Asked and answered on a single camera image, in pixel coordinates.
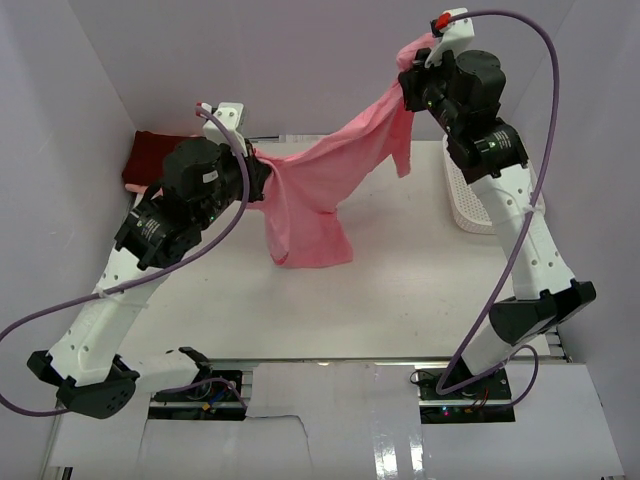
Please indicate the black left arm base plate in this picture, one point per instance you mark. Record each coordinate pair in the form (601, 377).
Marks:
(214, 401)

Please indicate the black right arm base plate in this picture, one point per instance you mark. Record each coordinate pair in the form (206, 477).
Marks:
(484, 402)

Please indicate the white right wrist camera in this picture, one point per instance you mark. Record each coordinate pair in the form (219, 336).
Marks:
(450, 35)

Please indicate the white perforated plastic basket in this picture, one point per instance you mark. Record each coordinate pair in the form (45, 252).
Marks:
(467, 209)

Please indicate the folded dark red t-shirt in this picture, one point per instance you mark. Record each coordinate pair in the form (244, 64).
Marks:
(145, 163)

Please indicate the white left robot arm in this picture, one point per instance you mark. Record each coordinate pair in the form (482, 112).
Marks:
(200, 179)

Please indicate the white paper strip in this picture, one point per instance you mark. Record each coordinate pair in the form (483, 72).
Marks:
(300, 138)

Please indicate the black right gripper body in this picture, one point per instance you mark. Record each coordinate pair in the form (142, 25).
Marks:
(413, 85)

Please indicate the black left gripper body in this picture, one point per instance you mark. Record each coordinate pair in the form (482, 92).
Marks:
(255, 179)

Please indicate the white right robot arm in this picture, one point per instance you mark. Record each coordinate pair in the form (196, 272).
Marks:
(462, 92)

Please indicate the folded light pink t-shirt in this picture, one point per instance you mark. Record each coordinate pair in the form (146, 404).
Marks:
(136, 189)

